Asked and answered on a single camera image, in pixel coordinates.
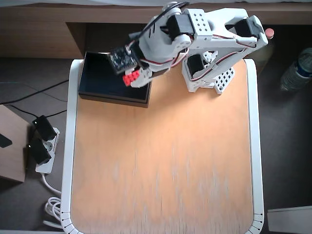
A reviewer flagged white power strip cable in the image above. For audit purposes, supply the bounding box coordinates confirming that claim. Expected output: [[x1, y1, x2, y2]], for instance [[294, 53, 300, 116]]
[[42, 172, 64, 230]]

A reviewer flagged clear plastic water bottle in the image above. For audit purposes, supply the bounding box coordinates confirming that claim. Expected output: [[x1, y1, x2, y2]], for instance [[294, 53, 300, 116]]
[[280, 47, 312, 93]]

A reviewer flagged red lego block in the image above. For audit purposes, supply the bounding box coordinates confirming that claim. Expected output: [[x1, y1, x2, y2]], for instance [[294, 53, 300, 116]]
[[122, 70, 142, 86]]

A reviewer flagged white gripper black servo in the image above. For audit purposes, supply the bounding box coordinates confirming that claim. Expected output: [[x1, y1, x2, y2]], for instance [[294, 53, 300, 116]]
[[124, 23, 183, 89]]

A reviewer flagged grey box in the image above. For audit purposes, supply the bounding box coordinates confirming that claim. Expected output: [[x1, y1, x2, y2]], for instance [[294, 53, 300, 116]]
[[267, 206, 312, 234]]

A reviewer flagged yellow bottle pink cap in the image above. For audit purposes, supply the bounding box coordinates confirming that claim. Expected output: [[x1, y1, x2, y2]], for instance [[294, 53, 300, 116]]
[[253, 28, 276, 74]]

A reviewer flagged brown wooden desk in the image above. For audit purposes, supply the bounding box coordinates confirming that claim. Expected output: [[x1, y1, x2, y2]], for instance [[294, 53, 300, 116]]
[[0, 2, 312, 59]]

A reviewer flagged black camera circuit board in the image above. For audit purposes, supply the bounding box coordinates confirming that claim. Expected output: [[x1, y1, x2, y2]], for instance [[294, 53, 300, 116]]
[[107, 46, 140, 75]]

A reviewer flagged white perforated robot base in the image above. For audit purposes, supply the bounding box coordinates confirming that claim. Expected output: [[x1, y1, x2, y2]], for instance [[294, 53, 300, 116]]
[[181, 51, 236, 96]]

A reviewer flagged black floor cable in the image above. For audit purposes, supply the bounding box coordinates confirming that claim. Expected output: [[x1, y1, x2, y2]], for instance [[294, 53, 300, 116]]
[[0, 79, 70, 108]]

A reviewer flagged white power strip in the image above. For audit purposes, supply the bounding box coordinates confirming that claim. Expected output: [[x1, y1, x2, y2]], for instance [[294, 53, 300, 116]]
[[35, 127, 60, 174]]

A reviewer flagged black rectangular bin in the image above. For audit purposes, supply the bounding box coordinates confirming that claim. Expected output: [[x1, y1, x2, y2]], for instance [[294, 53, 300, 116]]
[[78, 50, 153, 109]]

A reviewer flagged small black flat object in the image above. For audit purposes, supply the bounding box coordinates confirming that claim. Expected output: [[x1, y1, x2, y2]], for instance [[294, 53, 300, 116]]
[[0, 133, 13, 148]]

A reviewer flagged light wooden box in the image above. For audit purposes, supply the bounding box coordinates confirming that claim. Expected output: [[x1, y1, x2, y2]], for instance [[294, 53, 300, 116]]
[[0, 103, 31, 183]]

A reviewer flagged black power adapter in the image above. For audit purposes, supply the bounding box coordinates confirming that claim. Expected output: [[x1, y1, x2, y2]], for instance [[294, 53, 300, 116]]
[[25, 138, 52, 165], [32, 115, 57, 141]]

